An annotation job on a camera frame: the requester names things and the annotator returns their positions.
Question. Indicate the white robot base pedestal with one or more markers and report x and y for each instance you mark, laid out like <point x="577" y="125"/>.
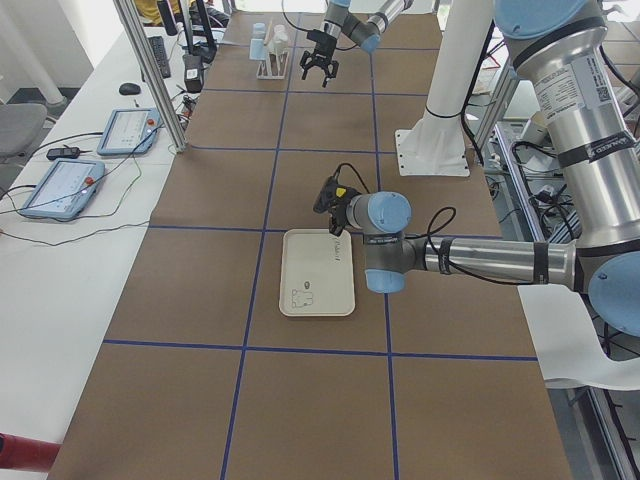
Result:
<point x="435" y="145"/>

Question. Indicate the pale green plastic cup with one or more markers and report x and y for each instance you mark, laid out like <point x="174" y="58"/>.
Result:
<point x="278" y="41"/>

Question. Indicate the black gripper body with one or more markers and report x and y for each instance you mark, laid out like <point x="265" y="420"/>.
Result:
<point x="341" y="212"/>
<point x="322" y="48"/>

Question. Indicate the black power adapter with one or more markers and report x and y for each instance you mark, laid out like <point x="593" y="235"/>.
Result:
<point x="193" y="73"/>

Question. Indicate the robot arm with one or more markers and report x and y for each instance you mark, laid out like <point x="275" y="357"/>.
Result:
<point x="339" y="20"/>
<point x="587" y="236"/>

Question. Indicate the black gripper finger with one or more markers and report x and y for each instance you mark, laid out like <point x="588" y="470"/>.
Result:
<point x="330" y="70"/>
<point x="336" y="226"/>
<point x="306" y="63"/>

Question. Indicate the black handheld device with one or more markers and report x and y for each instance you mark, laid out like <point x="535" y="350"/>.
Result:
<point x="63" y="153"/>

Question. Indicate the black computer mouse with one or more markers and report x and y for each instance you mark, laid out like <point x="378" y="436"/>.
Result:
<point x="129" y="89"/>

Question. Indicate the white wire cup rack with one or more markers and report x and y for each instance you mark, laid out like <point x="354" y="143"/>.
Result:
<point x="273" y="67"/>

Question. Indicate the blue teach pendant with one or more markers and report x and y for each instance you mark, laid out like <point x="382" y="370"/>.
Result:
<point x="129" y="131"/>
<point x="65" y="190"/>

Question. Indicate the blue teach pendant near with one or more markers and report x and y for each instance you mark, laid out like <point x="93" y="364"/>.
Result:
<point x="65" y="190"/>

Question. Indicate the light blue plastic cup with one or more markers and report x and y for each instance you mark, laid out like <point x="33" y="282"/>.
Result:
<point x="257" y="49"/>
<point x="259" y="31"/>

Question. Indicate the black keyboard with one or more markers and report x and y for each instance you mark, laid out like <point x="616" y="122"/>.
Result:
<point x="159" y="53"/>

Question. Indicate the aluminium frame post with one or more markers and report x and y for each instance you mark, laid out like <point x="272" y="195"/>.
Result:
<point x="154" y="80"/>

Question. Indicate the blue teach pendant far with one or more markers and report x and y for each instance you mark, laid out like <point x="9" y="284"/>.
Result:
<point x="129" y="131"/>

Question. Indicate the cream tray with bunny drawing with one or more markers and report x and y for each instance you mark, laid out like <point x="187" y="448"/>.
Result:
<point x="316" y="274"/>

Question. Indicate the red cylinder object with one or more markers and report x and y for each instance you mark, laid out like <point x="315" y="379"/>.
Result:
<point x="26" y="454"/>

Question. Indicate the white chair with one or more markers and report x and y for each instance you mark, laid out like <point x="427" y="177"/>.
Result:
<point x="566" y="344"/>

